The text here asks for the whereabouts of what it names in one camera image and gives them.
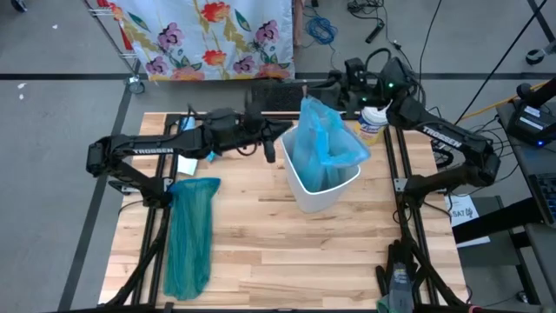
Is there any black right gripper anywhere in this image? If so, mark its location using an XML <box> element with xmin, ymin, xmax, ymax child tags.
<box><xmin>306</xmin><ymin>58</ymin><xmax>394</xmax><ymax>112</ymax></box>

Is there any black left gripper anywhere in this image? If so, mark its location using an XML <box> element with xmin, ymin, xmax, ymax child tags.
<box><xmin>203</xmin><ymin>107</ymin><xmax>295</xmax><ymax>164</ymax></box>

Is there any blue plastic bin liner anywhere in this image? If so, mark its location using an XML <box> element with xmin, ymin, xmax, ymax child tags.
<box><xmin>290</xmin><ymin>84</ymin><xmax>372</xmax><ymax>193</ymax></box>

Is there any white plastic trash bin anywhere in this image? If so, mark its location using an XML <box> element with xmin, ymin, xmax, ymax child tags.
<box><xmin>280</xmin><ymin>128</ymin><xmax>362</xmax><ymax>214</ymax></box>

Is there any teal mesh bag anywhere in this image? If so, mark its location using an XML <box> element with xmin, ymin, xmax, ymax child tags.
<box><xmin>163</xmin><ymin>176</ymin><xmax>222</xmax><ymax>301</ymax></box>

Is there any yellow white wipes canister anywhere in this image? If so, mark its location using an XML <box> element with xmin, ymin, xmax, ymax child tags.
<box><xmin>354</xmin><ymin>105</ymin><xmax>391</xmax><ymax>147</ymax></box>

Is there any white spray bottle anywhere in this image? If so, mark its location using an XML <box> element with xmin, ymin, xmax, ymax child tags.
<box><xmin>176</xmin><ymin>116</ymin><xmax>199</xmax><ymax>176</ymax></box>

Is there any floral print curtain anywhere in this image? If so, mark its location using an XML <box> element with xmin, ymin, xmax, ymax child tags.
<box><xmin>108</xmin><ymin>0</ymin><xmax>296</xmax><ymax>81</ymax></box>

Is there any thin black diagonal rod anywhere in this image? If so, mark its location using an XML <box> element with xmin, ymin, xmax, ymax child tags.
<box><xmin>447</xmin><ymin>0</ymin><xmax>549</xmax><ymax>131</ymax></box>

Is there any white printed sheet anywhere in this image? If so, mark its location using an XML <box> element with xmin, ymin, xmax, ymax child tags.
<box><xmin>445</xmin><ymin>194</ymin><xmax>492</xmax><ymax>249</ymax></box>

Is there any grey work glove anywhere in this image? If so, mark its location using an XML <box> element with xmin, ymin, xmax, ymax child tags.
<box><xmin>387</xmin><ymin>260</ymin><xmax>414</xmax><ymax>313</ymax></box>

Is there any black device box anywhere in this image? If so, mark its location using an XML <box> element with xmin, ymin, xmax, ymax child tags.
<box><xmin>506</xmin><ymin>103</ymin><xmax>556</xmax><ymax>148</ymax></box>

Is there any black stand leg with caster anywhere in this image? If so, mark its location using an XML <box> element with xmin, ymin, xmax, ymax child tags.
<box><xmin>524</xmin><ymin>0</ymin><xmax>556</xmax><ymax>67</ymax></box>

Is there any black crossbar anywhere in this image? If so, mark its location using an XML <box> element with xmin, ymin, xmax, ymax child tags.
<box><xmin>451</xmin><ymin>197</ymin><xmax>546</xmax><ymax>245</ymax></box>

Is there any grey desk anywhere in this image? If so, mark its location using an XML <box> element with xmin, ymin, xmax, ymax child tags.
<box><xmin>494</xmin><ymin>99</ymin><xmax>556</xmax><ymax>313</ymax></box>

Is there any black keyboard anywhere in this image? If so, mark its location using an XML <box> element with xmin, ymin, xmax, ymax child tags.
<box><xmin>527</xmin><ymin>172</ymin><xmax>556</xmax><ymax>227</ymax></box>

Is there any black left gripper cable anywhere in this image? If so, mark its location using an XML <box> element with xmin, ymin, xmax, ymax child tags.
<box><xmin>186</xmin><ymin>103</ymin><xmax>261</xmax><ymax>157</ymax></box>

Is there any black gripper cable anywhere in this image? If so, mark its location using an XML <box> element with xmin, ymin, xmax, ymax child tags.
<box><xmin>186</xmin><ymin>103</ymin><xmax>261</xmax><ymax>157</ymax></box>
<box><xmin>363</xmin><ymin>46</ymin><xmax>392</xmax><ymax>73</ymax></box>

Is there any blue cable coil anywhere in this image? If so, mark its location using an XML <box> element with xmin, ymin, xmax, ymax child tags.
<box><xmin>305</xmin><ymin>16</ymin><xmax>342</xmax><ymax>73</ymax></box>

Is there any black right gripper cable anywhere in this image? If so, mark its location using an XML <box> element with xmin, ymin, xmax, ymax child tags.
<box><xmin>363</xmin><ymin>46</ymin><xmax>392</xmax><ymax>73</ymax></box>

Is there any wooden post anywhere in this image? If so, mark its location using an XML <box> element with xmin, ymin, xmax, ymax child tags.
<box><xmin>293</xmin><ymin>0</ymin><xmax>305</xmax><ymax>48</ymax></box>

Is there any black cable bundle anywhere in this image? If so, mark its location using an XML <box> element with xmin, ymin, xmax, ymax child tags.
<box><xmin>346</xmin><ymin>0</ymin><xmax>386</xmax><ymax>14</ymax></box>

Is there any metal wire rack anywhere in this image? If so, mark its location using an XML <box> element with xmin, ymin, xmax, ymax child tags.
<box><xmin>84</xmin><ymin>0</ymin><xmax>147</xmax><ymax>96</ymax></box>

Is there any yellow cable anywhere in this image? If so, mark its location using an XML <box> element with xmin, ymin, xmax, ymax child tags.
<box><xmin>451</xmin><ymin>81</ymin><xmax>549</xmax><ymax>125</ymax></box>

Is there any black cylindrical mount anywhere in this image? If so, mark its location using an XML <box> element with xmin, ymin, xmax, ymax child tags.
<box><xmin>515</xmin><ymin>76</ymin><xmax>556</xmax><ymax>110</ymax></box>

